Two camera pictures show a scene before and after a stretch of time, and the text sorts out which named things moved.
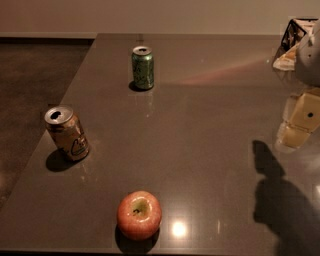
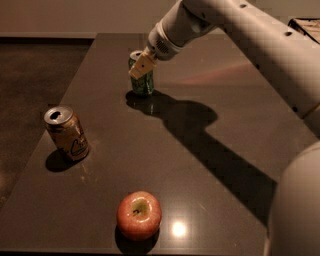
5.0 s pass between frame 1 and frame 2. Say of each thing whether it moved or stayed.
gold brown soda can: stayed
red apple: stayed
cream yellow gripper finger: moved
